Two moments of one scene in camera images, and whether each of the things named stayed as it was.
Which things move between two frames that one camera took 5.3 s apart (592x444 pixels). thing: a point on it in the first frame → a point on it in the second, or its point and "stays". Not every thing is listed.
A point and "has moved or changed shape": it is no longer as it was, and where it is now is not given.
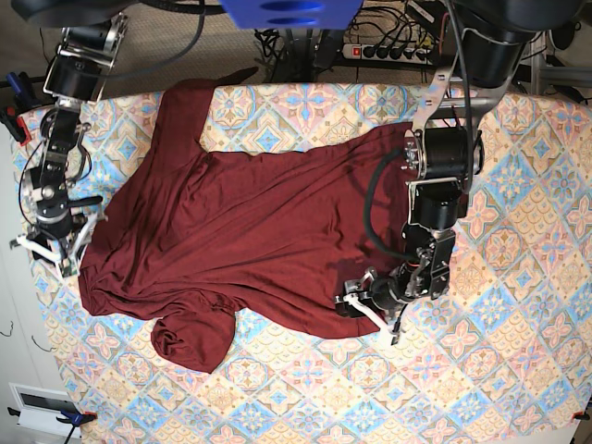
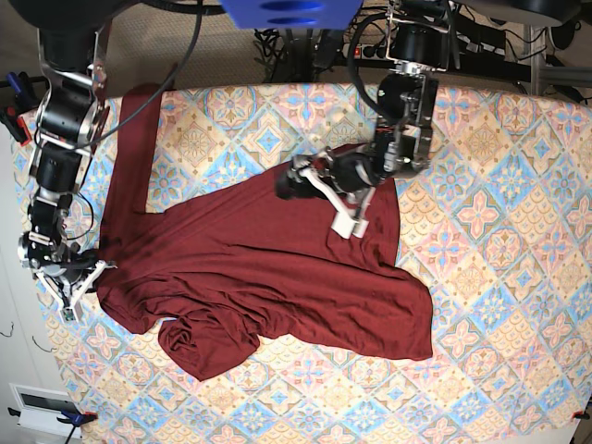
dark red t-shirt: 271,238 has moved or changed shape
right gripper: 377,298 → 347,179
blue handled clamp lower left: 75,420 stays
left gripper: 61,234 → 67,297
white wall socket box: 40,408 stays
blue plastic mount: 290,15 stays
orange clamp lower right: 580,415 stays
